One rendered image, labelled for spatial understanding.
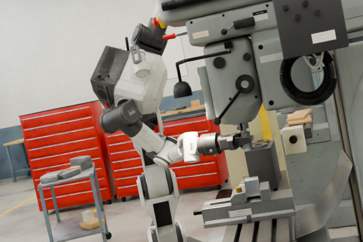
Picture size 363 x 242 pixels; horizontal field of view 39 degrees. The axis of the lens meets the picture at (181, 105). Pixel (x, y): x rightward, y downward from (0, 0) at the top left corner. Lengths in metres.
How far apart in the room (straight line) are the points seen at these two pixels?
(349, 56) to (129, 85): 0.95
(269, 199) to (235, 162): 1.89
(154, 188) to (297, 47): 1.26
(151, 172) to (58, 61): 9.60
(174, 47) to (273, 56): 9.39
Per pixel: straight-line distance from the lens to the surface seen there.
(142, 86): 2.25
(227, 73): 1.90
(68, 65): 11.97
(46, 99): 12.24
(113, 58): 2.35
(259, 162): 2.35
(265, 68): 1.87
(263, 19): 1.88
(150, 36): 2.39
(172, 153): 2.23
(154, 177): 2.60
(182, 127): 6.66
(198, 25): 1.90
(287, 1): 1.63
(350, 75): 1.84
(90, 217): 5.04
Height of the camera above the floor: 1.52
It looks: 3 degrees down
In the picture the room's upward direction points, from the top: 11 degrees counter-clockwise
